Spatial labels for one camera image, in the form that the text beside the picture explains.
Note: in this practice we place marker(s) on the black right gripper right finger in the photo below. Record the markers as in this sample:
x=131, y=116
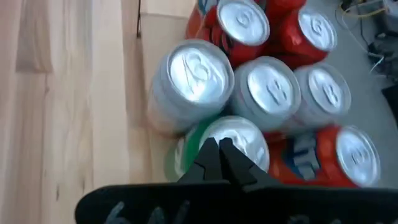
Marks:
x=311, y=205

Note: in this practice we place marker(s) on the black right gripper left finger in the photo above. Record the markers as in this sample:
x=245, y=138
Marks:
x=155, y=205

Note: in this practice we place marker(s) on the green Sprite can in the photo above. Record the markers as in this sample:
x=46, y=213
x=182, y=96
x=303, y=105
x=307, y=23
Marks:
x=186, y=146

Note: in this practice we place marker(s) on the red can with black label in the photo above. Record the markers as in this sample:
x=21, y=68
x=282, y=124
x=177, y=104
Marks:
x=357, y=155

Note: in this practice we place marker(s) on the silver can edge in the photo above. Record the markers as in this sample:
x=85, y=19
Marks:
x=267, y=90

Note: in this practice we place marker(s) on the silver beverage can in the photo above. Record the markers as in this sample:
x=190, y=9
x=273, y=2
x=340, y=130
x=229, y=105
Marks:
x=199, y=74

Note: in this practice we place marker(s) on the red Coca-Cola can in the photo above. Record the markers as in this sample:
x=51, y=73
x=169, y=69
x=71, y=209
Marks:
x=317, y=29
x=242, y=21

